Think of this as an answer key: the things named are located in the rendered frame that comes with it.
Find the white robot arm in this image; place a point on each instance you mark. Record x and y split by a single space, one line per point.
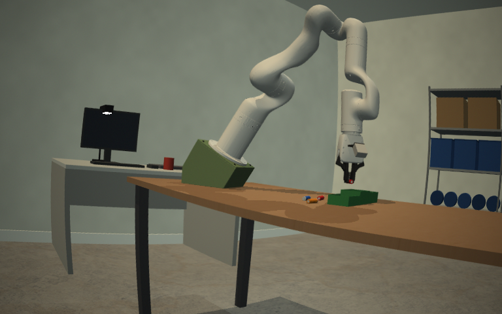
267 77

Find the green rack of bins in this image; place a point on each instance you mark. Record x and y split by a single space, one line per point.
356 198

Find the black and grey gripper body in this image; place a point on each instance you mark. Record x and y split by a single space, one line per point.
346 153

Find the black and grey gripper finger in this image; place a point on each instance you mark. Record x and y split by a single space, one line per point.
344 166
355 167

